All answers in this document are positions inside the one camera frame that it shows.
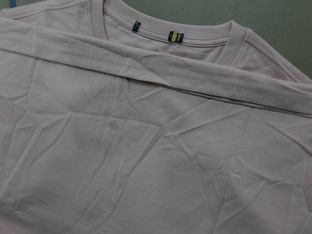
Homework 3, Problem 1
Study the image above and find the pink printed t-shirt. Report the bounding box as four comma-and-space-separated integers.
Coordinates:
0, 0, 312, 234

